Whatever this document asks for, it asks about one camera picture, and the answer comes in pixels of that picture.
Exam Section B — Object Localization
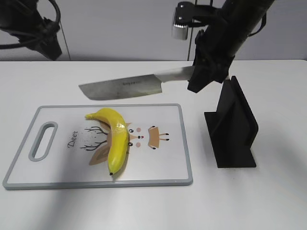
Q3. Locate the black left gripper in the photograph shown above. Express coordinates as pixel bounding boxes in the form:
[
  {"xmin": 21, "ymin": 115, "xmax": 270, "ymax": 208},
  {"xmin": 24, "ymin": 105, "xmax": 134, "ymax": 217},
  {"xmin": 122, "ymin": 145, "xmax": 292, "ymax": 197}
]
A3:
[{"xmin": 24, "ymin": 16, "xmax": 62, "ymax": 60}]

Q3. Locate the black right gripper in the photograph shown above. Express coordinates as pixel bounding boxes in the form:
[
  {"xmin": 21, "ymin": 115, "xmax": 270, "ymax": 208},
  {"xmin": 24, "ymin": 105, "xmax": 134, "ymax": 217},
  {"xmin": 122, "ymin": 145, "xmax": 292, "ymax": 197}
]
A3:
[{"xmin": 188, "ymin": 19, "xmax": 242, "ymax": 92}]

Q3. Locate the knife with white handle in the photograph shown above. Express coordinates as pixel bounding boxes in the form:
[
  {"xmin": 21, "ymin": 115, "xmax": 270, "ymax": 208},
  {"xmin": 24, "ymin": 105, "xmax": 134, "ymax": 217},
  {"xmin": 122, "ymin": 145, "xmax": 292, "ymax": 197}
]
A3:
[{"xmin": 79, "ymin": 66, "xmax": 195, "ymax": 101}]

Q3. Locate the yellow plastic banana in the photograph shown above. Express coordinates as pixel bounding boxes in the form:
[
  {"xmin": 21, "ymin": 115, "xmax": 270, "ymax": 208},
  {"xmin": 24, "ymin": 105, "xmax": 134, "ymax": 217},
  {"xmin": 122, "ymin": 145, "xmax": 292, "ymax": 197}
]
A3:
[{"xmin": 85, "ymin": 108, "xmax": 129, "ymax": 175}]

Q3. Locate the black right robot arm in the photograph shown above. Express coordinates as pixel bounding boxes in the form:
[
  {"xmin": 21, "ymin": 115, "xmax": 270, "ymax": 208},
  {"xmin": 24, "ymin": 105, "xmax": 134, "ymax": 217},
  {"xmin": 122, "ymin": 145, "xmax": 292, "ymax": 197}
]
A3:
[{"xmin": 188, "ymin": 0, "xmax": 273, "ymax": 93}]

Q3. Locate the black knife stand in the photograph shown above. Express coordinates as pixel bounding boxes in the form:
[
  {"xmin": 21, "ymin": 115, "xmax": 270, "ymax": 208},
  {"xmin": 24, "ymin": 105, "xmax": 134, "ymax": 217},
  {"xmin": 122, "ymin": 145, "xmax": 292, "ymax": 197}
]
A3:
[{"xmin": 204, "ymin": 76, "xmax": 259, "ymax": 168}]

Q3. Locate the white grey deer cutting board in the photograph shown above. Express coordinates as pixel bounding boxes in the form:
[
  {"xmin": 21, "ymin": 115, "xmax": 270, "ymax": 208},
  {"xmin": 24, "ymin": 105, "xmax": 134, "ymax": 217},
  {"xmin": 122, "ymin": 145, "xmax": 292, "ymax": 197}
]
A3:
[{"xmin": 3, "ymin": 103, "xmax": 193, "ymax": 190}]

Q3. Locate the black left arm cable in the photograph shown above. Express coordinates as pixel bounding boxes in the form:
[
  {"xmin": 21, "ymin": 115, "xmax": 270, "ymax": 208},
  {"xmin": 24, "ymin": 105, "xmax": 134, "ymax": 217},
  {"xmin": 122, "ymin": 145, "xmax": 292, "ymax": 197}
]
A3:
[{"xmin": 0, "ymin": 0, "xmax": 62, "ymax": 50}]

